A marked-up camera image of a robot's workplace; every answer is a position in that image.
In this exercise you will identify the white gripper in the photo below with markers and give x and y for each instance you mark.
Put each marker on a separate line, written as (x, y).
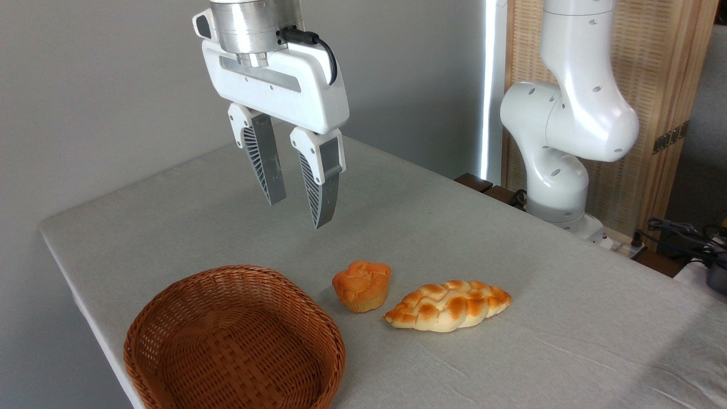
(306, 96)

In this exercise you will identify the orange muffin-shaped bread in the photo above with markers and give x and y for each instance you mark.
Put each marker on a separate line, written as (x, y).
(362, 287)

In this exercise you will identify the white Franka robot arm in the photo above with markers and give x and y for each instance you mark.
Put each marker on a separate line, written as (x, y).
(573, 113)

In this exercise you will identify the brown wicker basket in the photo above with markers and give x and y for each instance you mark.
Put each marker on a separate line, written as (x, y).
(227, 352)

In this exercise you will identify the braided golden bread loaf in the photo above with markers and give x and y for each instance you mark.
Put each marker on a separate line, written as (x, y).
(448, 307)

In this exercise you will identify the grey tablecloth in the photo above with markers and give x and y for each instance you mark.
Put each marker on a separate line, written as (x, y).
(454, 238)

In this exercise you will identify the dark brown wooden block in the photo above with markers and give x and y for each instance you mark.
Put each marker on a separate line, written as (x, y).
(483, 184)

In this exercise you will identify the white vertical light strip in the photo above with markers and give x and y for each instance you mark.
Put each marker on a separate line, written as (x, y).
(489, 91)

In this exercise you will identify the white power strip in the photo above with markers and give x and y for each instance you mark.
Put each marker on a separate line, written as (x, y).
(616, 244)

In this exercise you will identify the wooden slatted folding screen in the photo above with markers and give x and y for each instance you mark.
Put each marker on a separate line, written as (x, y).
(653, 68)

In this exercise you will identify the brass screen hinge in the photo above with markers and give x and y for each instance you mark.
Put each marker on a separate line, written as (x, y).
(670, 138)

